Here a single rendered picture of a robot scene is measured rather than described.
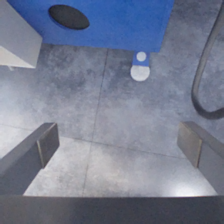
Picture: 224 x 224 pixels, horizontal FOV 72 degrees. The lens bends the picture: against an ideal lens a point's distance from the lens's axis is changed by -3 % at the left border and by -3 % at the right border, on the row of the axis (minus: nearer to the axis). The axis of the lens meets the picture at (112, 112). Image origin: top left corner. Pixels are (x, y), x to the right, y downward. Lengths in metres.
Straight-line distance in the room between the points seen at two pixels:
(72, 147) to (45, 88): 0.39
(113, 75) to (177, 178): 0.63
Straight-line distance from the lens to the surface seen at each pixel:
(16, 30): 0.73
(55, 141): 0.16
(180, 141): 0.17
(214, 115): 0.42
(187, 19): 1.09
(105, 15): 0.60
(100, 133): 0.87
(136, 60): 0.73
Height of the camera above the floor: 0.85
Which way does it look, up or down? 79 degrees down
